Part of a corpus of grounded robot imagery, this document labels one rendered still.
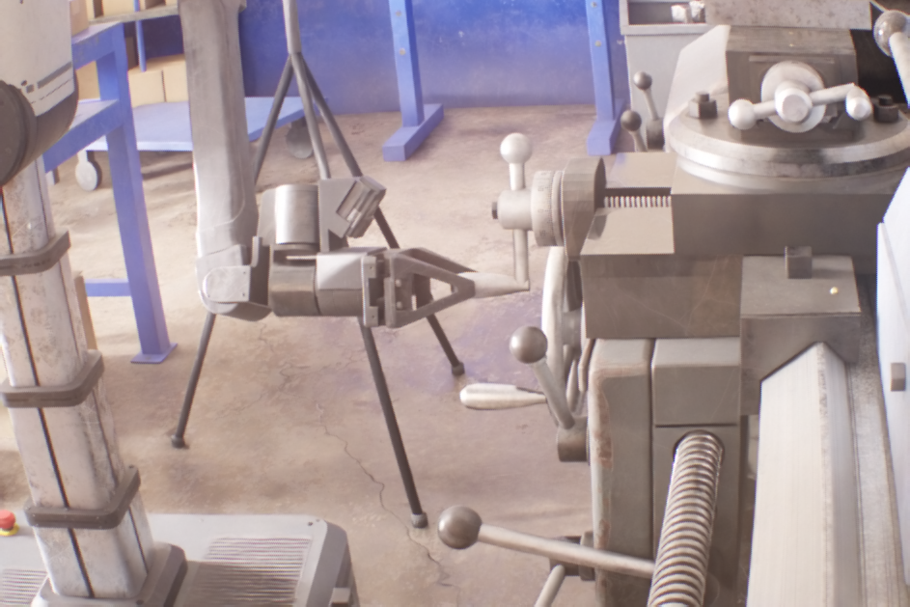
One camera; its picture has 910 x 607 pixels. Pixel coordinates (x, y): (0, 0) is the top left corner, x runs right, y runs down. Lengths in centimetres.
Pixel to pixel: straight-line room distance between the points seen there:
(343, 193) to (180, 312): 236
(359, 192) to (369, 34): 417
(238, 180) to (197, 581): 71
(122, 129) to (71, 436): 159
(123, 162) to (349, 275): 197
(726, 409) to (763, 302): 14
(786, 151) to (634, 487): 31
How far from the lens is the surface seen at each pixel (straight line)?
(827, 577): 70
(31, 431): 171
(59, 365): 165
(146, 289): 329
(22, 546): 206
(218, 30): 142
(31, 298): 163
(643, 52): 384
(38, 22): 154
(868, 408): 92
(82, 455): 169
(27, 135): 152
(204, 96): 140
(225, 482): 268
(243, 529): 198
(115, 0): 541
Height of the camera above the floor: 125
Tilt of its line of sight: 21 degrees down
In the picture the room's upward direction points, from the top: 6 degrees counter-clockwise
